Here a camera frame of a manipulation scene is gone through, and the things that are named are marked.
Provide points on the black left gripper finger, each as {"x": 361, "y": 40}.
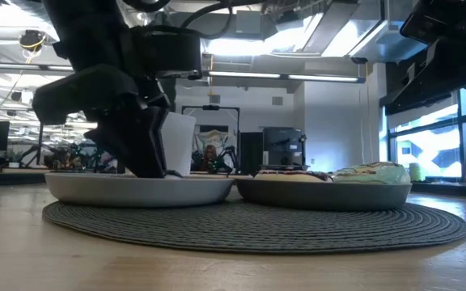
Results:
{"x": 132, "y": 145}
{"x": 162, "y": 137}

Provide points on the large chocolate glazed donut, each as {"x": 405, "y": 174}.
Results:
{"x": 281, "y": 176}

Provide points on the large green glazed donut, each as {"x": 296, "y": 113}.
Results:
{"x": 374, "y": 174}

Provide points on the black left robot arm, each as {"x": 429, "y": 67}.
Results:
{"x": 83, "y": 32}

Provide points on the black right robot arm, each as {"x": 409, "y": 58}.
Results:
{"x": 451, "y": 68}

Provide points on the white faceted plant pot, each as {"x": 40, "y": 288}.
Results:
{"x": 180, "y": 145}

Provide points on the light grey plate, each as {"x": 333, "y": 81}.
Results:
{"x": 136, "y": 192}

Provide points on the person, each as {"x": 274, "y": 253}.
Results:
{"x": 209, "y": 157}

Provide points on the black gantry stand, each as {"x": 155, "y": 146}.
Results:
{"x": 210, "y": 107}

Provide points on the background black robot rig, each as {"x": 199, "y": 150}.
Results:
{"x": 67, "y": 157}

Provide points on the black round ceiling device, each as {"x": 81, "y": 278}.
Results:
{"x": 32, "y": 40}

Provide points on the black cabinet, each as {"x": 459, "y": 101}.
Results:
{"x": 251, "y": 153}

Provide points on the ceiling light tube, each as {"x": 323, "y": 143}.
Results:
{"x": 322, "y": 78}
{"x": 245, "y": 75}

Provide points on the black equipment box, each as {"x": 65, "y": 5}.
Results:
{"x": 283, "y": 141}

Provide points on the round dark grey woven placemat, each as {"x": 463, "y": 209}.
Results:
{"x": 257, "y": 230}

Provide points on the dark grey plate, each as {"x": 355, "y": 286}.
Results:
{"x": 322, "y": 196}

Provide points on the yellow-green cylinder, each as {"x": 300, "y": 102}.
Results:
{"x": 417, "y": 171}

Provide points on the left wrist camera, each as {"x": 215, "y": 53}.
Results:
{"x": 168, "y": 50}

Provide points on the silver ceiling duct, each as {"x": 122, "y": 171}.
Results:
{"x": 358, "y": 32}

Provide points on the black window frame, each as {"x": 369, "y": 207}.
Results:
{"x": 461, "y": 133}

